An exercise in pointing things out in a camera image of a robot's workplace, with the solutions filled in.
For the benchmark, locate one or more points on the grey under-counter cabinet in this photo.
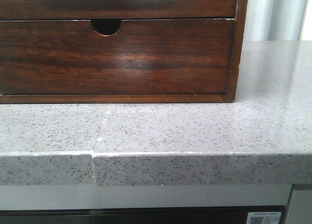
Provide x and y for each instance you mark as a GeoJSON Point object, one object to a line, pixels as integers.
{"type": "Point", "coordinates": [90, 204]}

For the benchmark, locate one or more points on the dark wooden drawer cabinet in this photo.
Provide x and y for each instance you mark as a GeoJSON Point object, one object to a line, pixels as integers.
{"type": "Point", "coordinates": [108, 27]}

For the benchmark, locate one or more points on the white QR code label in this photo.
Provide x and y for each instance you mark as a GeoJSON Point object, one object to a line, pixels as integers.
{"type": "Point", "coordinates": [263, 218]}

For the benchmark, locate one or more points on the wooden drawer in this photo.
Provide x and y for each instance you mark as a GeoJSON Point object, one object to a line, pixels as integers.
{"type": "Point", "coordinates": [183, 56]}
{"type": "Point", "coordinates": [113, 9]}

